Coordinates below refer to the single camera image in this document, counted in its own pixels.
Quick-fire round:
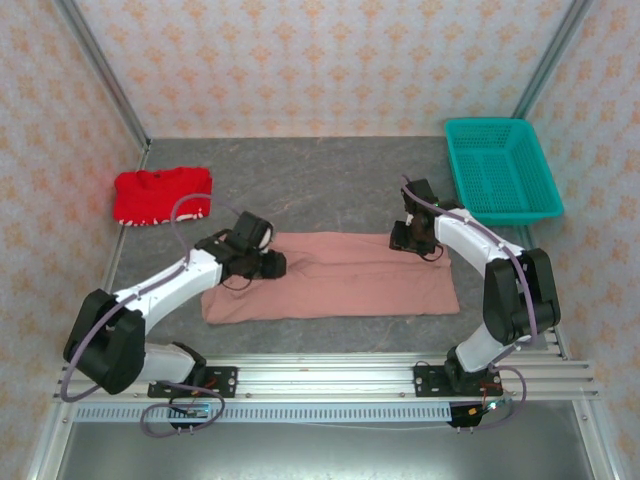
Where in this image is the pink printed t-shirt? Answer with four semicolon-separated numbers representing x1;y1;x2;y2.
200;230;461;326

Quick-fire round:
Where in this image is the folded red t-shirt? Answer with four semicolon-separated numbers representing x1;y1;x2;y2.
112;167;214;229

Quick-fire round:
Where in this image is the teal plastic mesh basket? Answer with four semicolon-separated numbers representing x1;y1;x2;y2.
443;117;565;228

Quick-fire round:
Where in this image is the aluminium base beam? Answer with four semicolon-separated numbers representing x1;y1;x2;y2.
53;352;600;402

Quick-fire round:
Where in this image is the small green circuit board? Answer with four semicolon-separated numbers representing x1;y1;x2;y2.
169;402;211;419
469;398;506;416

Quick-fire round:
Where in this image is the grey metal sheet panel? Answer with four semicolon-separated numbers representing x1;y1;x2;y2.
54;422;601;480

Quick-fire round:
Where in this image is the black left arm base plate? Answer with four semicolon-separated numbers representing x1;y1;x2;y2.
148;366;239;400

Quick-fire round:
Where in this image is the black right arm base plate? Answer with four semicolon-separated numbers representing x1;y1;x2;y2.
413;364;504;400

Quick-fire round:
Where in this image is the slotted grey cable duct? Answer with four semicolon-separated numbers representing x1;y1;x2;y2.
73;402;454;425

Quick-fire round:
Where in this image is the aluminium frame post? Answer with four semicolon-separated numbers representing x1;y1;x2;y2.
52;0;152;154
513;0;597;120

